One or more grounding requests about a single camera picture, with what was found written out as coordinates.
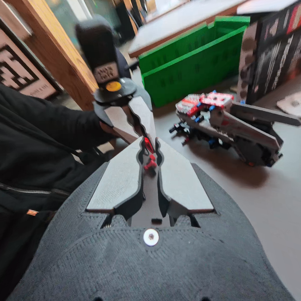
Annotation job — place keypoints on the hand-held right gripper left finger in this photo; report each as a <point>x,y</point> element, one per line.
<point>115,185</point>

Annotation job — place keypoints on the green plastic bin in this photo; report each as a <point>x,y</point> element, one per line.
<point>188,77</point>

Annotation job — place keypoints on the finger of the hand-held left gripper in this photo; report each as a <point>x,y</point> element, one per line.
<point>122,124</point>
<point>143,115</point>

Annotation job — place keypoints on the black framed marker sign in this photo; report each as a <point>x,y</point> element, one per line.
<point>18,75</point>

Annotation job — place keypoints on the person's left hand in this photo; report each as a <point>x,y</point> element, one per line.
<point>108,130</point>

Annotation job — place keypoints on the red grey lego vehicle model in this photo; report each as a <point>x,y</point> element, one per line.
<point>247,136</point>

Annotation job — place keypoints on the black zip jacket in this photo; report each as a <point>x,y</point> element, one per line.
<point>28,178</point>

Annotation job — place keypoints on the person's left forearm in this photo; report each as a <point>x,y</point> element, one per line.
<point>58,122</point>

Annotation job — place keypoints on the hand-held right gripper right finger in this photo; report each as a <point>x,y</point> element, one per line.
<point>185,188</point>

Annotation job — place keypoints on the black lego set box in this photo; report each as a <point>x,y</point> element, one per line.
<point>275,58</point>

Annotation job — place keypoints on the printed paper bag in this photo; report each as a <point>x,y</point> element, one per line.
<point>289,103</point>

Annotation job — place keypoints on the small black lego pin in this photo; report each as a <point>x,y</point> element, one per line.
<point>156,221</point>

